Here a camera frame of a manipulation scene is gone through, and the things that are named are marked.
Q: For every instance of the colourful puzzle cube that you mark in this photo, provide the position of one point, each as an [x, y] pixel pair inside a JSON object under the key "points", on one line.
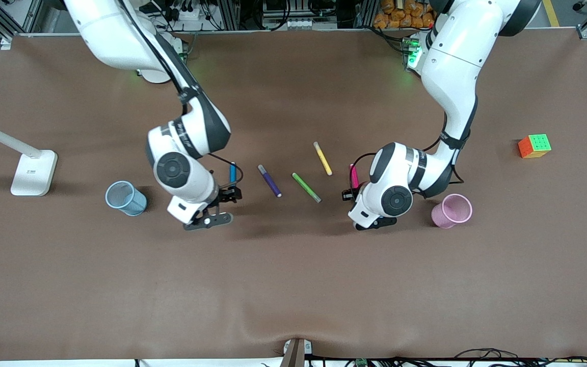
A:
{"points": [[535, 145]]}

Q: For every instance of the bag of orange items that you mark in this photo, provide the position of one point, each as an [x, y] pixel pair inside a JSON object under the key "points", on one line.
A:
{"points": [[400, 18]]}

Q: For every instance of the pink marker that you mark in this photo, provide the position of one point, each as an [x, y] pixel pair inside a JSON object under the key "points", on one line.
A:
{"points": [[353, 177]]}

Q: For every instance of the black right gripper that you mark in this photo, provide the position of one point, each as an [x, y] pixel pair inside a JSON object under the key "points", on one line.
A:
{"points": [[228, 194]]}

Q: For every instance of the blue marker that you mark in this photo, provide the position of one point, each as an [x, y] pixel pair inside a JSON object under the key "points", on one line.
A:
{"points": [[233, 173]]}

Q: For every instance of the green marker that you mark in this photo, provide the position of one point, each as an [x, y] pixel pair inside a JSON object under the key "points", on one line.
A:
{"points": [[305, 186]]}

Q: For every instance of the metal table edge bracket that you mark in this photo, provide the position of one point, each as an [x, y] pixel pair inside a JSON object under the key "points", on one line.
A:
{"points": [[293, 354]]}

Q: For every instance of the light blue mesh cup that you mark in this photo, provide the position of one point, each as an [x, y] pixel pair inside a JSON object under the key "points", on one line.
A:
{"points": [[133, 204]]}

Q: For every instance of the white power strip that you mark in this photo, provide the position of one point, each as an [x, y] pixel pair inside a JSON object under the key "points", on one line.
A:
{"points": [[189, 14]]}

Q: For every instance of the pink mesh cup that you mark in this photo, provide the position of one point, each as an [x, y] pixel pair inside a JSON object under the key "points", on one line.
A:
{"points": [[454, 216]]}

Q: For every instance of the purple marker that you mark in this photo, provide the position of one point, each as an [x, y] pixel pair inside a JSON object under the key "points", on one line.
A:
{"points": [[270, 182]]}

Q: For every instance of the silver equipment rack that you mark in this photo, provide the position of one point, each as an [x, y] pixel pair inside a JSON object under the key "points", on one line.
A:
{"points": [[293, 23]]}

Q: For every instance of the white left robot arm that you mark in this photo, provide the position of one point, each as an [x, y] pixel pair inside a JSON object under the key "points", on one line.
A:
{"points": [[456, 61]]}

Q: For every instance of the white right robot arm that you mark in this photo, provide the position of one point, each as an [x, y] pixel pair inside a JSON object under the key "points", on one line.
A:
{"points": [[120, 41]]}

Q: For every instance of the yellow marker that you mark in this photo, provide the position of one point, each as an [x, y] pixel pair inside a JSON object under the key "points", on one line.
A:
{"points": [[323, 159]]}

